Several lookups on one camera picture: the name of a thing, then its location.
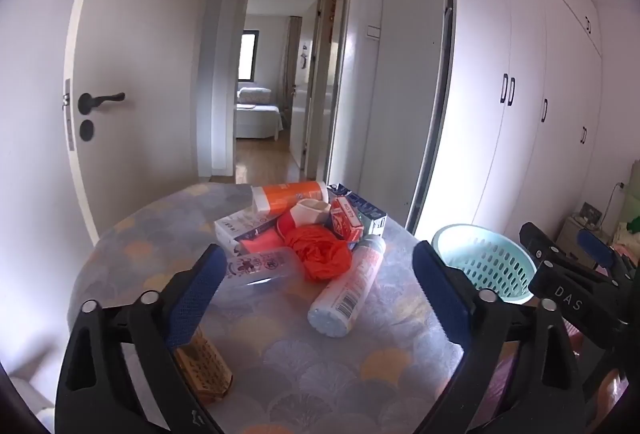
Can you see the mint plastic basket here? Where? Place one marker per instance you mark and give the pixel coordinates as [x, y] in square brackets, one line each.
[492, 264]

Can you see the clear plastic bottle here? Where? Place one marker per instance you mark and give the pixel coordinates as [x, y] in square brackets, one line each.
[265, 264]

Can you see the white light switch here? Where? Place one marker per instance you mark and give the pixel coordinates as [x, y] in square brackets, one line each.
[373, 32]

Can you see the white and blue box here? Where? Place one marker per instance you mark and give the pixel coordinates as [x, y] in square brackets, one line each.
[237, 226]

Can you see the dark framed window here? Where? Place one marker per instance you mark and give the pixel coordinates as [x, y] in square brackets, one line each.
[247, 56]

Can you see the red cardboard box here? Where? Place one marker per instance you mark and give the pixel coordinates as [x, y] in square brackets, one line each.
[347, 220]

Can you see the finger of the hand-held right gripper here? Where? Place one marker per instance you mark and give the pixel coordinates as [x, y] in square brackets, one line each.
[595, 248]
[537, 239]

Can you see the white bed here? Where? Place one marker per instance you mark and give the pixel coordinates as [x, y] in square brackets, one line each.
[257, 121]

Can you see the pink quilted blanket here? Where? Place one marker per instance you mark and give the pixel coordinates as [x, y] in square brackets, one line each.
[500, 379]

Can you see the black door lock knob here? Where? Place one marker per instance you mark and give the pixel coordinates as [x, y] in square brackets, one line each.
[87, 129]

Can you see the white room door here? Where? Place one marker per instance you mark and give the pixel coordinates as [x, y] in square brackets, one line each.
[150, 38]

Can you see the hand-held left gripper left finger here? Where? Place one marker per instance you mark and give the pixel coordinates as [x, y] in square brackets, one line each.
[197, 299]

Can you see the white bedside cabinet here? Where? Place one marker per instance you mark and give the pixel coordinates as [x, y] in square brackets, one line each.
[572, 236]

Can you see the beige curtain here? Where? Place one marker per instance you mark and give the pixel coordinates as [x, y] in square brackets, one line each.
[291, 63]

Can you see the white wardrobe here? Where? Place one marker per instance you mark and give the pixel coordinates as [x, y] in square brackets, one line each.
[525, 38]

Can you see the scallop patterned tablecloth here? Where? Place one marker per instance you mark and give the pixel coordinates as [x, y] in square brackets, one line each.
[300, 364]

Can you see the white pillow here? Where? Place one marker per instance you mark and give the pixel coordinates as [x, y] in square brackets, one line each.
[254, 94]

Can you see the blue drink carton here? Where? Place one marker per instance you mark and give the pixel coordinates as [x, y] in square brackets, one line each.
[369, 211]

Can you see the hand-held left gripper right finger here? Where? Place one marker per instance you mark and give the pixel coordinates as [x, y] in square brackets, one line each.
[440, 294]

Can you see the orange plastic bag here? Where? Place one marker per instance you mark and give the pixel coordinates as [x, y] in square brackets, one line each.
[320, 256]

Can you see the white spray can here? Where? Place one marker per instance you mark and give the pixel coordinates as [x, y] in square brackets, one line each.
[342, 289]

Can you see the orange packet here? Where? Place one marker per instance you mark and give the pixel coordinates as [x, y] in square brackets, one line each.
[262, 243]

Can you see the orange and white bottle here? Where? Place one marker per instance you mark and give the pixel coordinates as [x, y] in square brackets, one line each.
[287, 195]

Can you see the red and white paper cup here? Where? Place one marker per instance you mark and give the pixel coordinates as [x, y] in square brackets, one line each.
[310, 211]

